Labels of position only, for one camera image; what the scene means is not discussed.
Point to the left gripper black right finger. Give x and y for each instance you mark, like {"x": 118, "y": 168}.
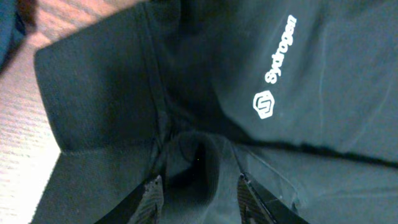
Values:
{"x": 257, "y": 205}

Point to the black polo shirt white logo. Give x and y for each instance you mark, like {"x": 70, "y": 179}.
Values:
{"x": 301, "y": 95}

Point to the folded navy blue garment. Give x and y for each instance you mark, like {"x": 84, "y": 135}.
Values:
{"x": 12, "y": 29}

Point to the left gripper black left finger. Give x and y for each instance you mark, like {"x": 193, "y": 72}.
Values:
{"x": 142, "y": 206}

